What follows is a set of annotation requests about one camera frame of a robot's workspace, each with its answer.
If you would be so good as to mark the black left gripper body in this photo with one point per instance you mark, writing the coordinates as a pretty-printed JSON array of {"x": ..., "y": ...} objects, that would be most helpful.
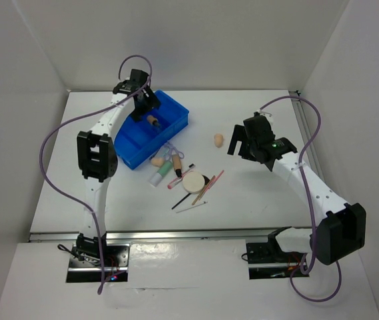
[{"x": 147, "y": 104}]

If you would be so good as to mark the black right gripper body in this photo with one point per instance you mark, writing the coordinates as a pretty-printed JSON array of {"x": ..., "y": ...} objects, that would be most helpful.
[{"x": 251, "y": 146}]

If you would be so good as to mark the small beige makeup sponge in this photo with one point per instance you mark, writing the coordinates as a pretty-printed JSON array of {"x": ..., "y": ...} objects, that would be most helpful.
[{"x": 157, "y": 161}]

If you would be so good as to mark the mint green white tube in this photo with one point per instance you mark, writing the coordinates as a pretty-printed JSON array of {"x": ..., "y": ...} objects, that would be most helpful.
[{"x": 160, "y": 173}]

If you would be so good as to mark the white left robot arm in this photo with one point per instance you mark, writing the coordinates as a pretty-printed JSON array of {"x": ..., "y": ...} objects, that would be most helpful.
[{"x": 97, "y": 158}]

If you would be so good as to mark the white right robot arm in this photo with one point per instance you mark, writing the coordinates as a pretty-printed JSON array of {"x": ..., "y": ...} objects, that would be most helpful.
[{"x": 339, "y": 227}]

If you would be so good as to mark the beige makeup sponge egg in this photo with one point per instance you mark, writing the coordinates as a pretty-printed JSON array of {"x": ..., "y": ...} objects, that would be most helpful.
[{"x": 218, "y": 140}]

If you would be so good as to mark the long pink makeup brush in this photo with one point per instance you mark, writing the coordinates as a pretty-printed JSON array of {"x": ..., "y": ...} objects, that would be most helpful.
[{"x": 215, "y": 179}]

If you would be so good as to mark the white thin makeup pencil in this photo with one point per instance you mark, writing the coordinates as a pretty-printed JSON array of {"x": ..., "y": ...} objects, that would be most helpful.
[{"x": 192, "y": 207}]

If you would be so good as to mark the blue divided plastic bin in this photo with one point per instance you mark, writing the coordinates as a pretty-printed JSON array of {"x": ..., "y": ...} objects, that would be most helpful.
[{"x": 137, "y": 141}]

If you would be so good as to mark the round cream powder puff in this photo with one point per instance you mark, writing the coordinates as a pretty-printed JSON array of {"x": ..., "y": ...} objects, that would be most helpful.
[{"x": 193, "y": 182}]

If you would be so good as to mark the pink brow comb brush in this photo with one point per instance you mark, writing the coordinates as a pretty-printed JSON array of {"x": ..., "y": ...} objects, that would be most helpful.
[{"x": 178, "y": 180}]

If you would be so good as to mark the aluminium rail front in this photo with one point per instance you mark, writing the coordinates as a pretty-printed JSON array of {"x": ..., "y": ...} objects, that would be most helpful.
[{"x": 185, "y": 235}]

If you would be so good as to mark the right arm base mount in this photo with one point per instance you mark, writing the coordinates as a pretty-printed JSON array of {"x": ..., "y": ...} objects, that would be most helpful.
[{"x": 266, "y": 260}]

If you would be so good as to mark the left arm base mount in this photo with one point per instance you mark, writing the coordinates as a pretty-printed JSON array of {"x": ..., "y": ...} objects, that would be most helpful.
[{"x": 83, "y": 268}]

